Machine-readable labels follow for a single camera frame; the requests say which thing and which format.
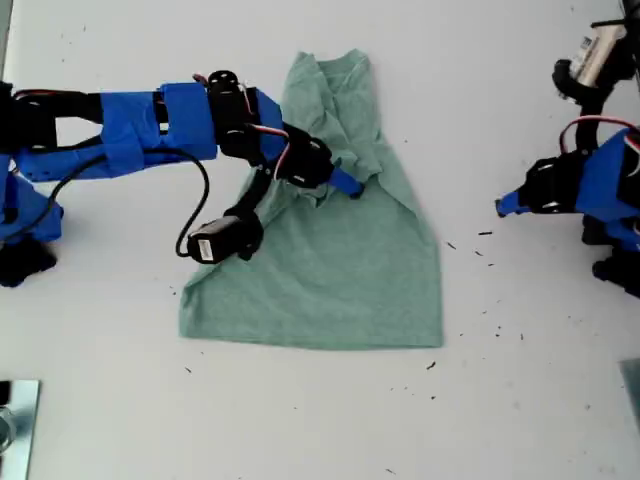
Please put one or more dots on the black clamp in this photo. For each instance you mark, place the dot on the black clamp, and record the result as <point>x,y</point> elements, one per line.
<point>4,394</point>

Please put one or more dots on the green t-shirt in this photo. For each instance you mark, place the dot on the green t-shirt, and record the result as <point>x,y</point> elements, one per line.
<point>350,280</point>

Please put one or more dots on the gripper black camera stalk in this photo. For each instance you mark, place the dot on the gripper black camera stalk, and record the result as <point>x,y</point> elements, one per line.
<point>590,125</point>
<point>252,197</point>

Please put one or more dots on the gripper silver camera box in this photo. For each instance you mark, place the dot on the gripper silver camera box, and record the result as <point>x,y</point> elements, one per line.
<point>595,55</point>

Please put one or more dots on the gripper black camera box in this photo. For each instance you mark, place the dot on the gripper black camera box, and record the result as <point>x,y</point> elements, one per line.
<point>225,240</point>

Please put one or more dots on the shiny steel plate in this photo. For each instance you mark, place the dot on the shiny steel plate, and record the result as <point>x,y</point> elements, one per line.
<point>25,430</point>

